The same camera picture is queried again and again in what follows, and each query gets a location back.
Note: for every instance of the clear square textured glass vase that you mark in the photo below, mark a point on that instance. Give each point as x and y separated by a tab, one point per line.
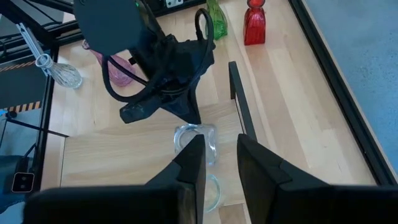
211	146

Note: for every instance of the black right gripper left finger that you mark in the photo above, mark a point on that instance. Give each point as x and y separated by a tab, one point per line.
186	186

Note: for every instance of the clear bulb glass vase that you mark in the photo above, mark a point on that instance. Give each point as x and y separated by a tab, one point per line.
63	74

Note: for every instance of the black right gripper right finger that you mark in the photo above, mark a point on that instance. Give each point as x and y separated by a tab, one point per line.
280	193

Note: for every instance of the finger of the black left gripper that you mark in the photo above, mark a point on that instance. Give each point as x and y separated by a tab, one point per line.
188	107
140	109

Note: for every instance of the green tall glass vase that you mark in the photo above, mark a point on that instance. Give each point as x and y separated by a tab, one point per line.
216	18

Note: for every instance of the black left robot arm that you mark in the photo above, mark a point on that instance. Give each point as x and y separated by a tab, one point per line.
109	25

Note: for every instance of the pink long-neck bulb vase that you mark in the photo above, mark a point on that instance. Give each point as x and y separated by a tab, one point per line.
119	74

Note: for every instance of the black aluminium table frame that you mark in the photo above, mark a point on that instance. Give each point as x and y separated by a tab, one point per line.
343	93

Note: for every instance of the small red square glass vase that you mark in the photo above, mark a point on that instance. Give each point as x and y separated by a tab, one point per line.
255	25

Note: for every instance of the clear tall glass vase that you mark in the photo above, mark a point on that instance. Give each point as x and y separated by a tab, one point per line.
216	193

